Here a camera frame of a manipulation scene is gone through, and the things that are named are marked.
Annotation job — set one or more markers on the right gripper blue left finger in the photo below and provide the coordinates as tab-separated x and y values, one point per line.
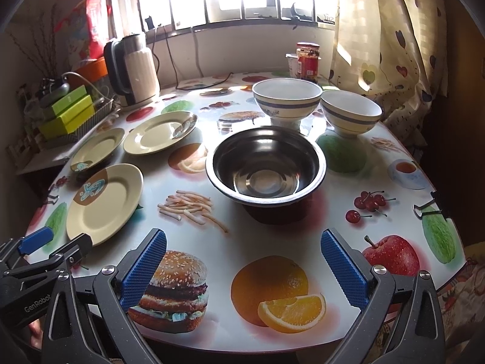
120	287

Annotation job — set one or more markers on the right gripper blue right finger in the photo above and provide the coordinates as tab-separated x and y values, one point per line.
368	289

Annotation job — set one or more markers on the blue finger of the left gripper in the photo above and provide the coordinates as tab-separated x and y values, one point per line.
14	249
74	248

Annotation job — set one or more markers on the beige plate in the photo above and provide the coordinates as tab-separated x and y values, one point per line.
105	202
96	149
159	133

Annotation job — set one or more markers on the black binder clip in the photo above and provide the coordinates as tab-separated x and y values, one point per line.
433	206

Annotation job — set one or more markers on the patterned tray box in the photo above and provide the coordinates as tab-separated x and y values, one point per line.
85	127

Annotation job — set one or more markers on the upper green box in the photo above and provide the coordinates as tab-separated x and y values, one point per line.
68	100

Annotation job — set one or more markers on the black metal bowl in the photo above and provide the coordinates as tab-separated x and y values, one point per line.
267	166

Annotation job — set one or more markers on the right white blue-striped bowl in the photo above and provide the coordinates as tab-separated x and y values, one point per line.
350	114

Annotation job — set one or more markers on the white blue-striped bowl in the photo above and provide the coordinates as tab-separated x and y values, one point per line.
350	114
287	101

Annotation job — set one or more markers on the orange box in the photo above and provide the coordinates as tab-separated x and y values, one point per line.
94	70

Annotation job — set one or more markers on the white electric kettle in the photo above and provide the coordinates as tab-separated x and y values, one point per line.
131	70

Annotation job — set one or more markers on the left white blue-striped bowl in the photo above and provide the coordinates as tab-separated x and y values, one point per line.
287	101

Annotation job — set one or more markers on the red gift bag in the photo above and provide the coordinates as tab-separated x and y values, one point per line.
85	31

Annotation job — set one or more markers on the white cup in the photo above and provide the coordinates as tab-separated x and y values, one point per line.
292	60

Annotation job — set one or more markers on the red sauce jar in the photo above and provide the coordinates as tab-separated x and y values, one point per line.
308	55

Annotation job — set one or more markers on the heart patterned curtain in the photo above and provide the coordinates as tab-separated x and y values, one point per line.
395	53

